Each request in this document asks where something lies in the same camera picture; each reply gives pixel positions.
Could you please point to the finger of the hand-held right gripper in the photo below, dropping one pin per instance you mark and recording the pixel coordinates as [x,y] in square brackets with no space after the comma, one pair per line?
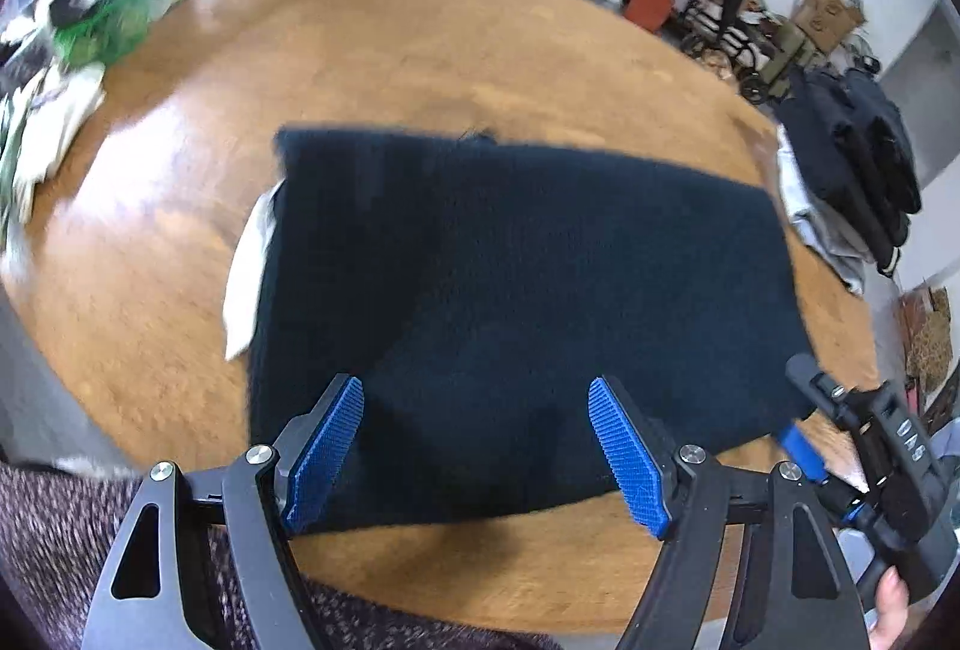
[814,376]
[801,447]

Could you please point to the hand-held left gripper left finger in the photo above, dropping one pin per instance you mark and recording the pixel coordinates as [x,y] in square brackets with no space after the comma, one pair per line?
[326,447]

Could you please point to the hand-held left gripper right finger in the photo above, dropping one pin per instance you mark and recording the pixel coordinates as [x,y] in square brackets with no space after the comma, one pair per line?
[630,462]

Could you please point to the black white-striped sweater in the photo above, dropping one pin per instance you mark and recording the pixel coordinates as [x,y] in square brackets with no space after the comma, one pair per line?
[525,283]

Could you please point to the stack of folded black clothes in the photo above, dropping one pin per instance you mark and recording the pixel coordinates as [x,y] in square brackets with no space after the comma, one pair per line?
[862,155]

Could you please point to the person's right hand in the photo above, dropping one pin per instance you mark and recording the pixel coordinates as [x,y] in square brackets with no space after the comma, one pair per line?
[889,609]

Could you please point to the brown patterned sack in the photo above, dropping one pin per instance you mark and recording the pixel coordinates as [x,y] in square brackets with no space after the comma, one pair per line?
[926,343]

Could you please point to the grey folded garment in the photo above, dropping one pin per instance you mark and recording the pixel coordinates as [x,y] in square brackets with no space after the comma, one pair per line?
[825,238]

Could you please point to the person's tweed clothing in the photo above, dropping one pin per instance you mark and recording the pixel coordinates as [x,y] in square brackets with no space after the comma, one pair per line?
[60,545]

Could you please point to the large olive suitcase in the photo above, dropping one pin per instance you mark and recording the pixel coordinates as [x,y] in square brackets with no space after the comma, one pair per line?
[787,65]

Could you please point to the brown shipping cardboard box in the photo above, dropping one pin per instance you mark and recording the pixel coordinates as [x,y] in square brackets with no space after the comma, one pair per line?
[829,13]

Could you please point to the black knee scooter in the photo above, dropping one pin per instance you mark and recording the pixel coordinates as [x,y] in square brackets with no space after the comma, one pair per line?
[731,13]

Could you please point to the orange paper bag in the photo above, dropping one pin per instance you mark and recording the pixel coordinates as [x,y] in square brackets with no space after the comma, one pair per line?
[649,5]

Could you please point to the green mesh bag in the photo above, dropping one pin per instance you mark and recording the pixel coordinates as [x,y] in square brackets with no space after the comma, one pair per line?
[112,32]

